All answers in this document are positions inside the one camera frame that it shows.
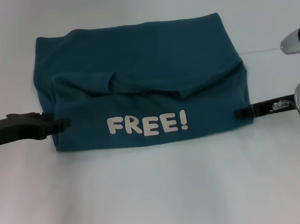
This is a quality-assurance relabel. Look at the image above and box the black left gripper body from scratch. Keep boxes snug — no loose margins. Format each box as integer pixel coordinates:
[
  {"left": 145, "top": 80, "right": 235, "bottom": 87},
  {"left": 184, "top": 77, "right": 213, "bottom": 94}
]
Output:
[{"left": 0, "top": 110, "right": 52, "bottom": 148}]

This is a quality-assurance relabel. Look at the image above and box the teal blue shirt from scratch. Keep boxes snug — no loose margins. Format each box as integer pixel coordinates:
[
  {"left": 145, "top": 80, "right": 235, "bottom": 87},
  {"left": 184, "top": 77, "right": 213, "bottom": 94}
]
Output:
[{"left": 28, "top": 10, "right": 254, "bottom": 155}]

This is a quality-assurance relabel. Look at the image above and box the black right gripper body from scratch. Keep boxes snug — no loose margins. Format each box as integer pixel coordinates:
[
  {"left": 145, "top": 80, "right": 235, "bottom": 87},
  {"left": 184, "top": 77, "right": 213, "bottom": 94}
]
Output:
[{"left": 251, "top": 93, "right": 298, "bottom": 118}]

